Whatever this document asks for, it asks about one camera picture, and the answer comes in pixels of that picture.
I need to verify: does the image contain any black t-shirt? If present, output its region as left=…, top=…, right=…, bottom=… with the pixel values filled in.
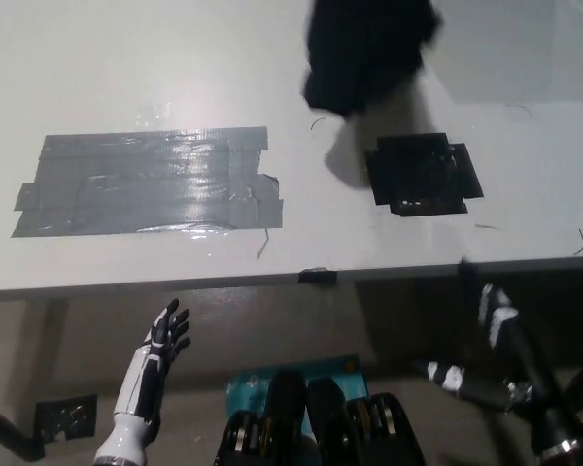
left=299, top=0, right=446, bottom=118

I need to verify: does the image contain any grey duct tape patch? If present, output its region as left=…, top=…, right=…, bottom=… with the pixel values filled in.
left=10, top=126, right=285, bottom=240

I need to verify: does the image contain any black tape patch on table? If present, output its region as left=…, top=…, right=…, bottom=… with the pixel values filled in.
left=363, top=130, right=485, bottom=218

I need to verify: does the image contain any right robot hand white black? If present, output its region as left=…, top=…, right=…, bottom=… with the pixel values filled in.
left=426, top=257, right=572, bottom=446

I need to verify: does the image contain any black table leg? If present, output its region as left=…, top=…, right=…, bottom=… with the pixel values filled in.
left=0, top=396, right=46, bottom=463

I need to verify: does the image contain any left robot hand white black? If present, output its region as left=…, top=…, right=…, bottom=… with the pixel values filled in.
left=114, top=297, right=192, bottom=423

